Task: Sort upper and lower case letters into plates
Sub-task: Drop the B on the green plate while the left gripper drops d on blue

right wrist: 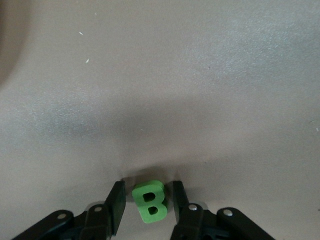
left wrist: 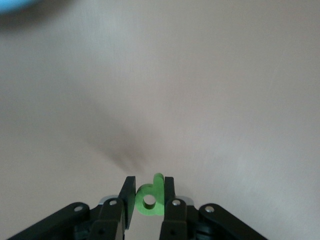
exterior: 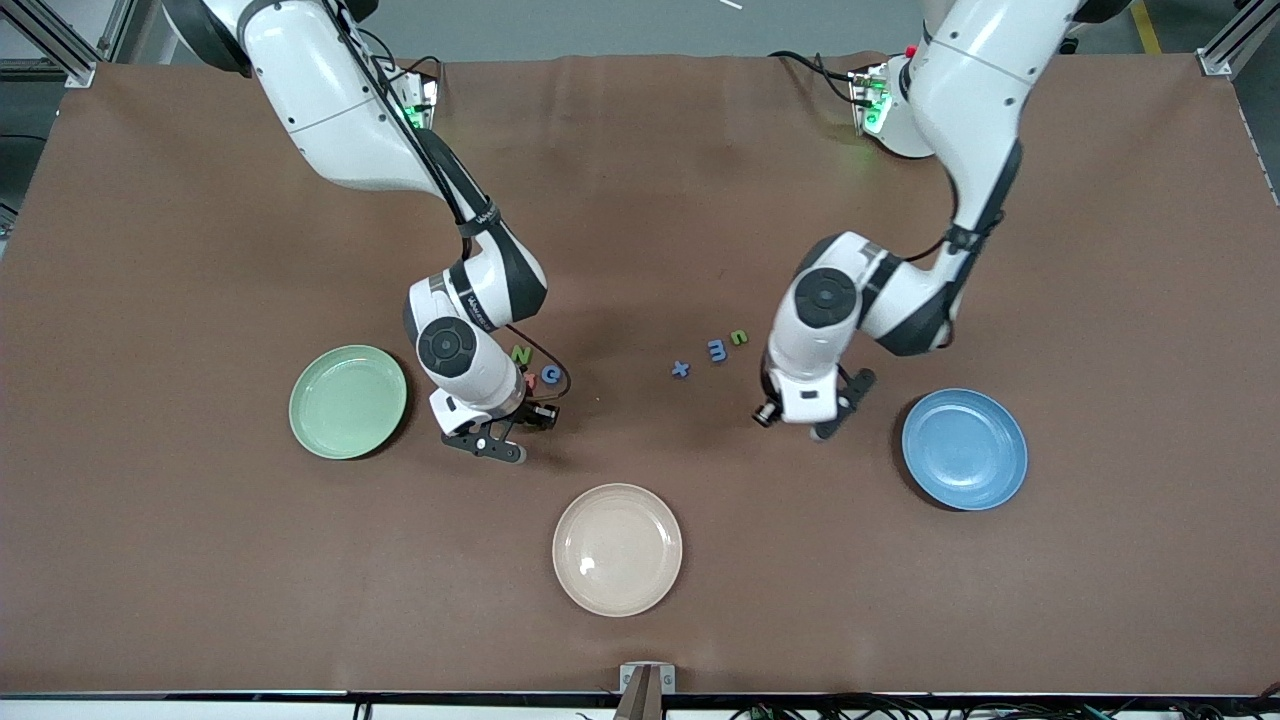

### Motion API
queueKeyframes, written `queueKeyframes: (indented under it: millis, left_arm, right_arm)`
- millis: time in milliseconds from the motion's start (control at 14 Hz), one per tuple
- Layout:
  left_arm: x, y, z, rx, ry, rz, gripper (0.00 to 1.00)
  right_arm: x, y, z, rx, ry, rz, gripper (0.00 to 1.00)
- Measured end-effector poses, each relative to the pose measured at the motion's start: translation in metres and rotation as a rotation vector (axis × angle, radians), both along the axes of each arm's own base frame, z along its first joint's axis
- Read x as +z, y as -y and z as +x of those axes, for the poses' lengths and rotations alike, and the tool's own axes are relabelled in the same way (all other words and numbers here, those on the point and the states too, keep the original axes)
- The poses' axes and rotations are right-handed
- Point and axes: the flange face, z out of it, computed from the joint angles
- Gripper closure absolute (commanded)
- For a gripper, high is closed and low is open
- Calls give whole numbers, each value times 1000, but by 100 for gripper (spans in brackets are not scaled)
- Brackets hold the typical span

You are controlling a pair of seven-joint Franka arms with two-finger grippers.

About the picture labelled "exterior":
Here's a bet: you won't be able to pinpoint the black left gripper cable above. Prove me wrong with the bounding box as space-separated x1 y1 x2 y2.
900 140 1001 266

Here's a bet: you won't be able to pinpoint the tan camera support pole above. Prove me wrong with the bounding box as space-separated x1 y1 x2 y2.
613 667 665 720

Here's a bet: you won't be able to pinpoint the grey metal mount bracket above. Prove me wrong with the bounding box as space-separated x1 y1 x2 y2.
619 662 677 695

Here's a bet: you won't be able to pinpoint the beige plate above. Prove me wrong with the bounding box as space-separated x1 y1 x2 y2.
552 483 684 618

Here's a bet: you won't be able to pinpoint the aluminium frame profile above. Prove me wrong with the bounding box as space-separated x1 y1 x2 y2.
1195 0 1280 79
0 0 98 87

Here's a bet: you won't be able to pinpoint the black left arm base cable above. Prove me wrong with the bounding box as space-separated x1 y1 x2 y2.
768 48 863 109

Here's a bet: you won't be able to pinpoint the light green plate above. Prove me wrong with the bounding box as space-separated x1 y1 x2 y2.
289 345 409 461

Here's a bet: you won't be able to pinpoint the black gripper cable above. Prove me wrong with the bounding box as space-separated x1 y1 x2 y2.
900 140 1001 266
330 0 573 403

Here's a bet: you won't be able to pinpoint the brown table cover mat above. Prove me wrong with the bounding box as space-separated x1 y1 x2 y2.
0 52 1280 696

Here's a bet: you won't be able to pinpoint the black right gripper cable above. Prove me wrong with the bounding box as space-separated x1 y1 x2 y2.
330 0 573 403

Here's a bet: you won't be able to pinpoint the black tangled cables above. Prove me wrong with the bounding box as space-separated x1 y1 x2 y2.
735 683 1280 720

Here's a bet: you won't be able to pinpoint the blue plate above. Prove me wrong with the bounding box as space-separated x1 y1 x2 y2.
901 388 1029 512

